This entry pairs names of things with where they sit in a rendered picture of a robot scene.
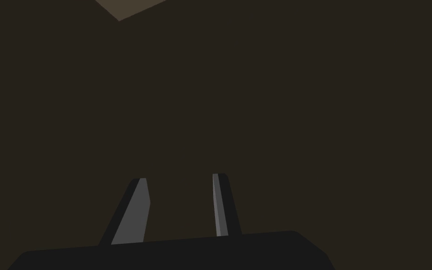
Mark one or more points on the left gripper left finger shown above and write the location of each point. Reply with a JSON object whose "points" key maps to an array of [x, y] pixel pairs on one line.
{"points": [[131, 219]]}

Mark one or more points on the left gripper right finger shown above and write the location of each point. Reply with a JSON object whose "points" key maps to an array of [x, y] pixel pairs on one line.
{"points": [[224, 210]]}

